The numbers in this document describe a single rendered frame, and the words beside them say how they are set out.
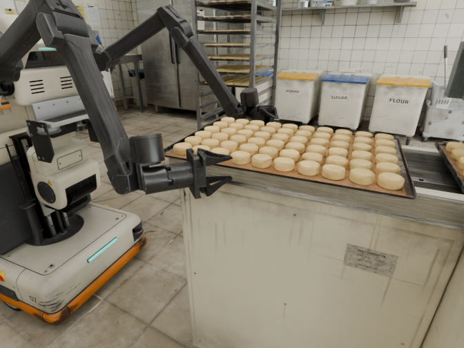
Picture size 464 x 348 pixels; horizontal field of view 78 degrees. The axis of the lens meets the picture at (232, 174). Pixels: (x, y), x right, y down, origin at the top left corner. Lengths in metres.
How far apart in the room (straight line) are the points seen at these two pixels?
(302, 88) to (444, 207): 3.54
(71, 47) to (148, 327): 1.18
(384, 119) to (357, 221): 3.38
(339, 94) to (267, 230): 3.37
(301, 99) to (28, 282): 3.58
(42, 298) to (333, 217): 1.21
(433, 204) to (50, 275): 1.39
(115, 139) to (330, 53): 4.21
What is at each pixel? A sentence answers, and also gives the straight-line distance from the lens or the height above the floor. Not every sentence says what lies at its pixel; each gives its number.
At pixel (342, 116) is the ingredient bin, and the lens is 4.10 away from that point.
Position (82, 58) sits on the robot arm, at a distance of 0.77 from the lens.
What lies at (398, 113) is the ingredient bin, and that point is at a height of 0.38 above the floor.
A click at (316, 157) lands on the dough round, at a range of 0.74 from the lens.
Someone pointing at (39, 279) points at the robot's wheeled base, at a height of 0.28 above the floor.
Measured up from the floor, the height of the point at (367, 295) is 0.60.
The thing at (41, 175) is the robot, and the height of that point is 0.68.
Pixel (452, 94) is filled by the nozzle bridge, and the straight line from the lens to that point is 1.14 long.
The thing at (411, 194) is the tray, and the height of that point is 0.90.
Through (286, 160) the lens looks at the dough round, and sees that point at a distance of 0.70.
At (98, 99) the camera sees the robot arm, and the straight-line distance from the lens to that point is 0.72.
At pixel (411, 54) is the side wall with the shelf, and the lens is 4.61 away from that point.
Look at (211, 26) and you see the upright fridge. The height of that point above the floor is 1.33.
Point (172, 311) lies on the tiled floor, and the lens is 1.56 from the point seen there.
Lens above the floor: 1.19
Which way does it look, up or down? 25 degrees down
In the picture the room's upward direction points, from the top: straight up
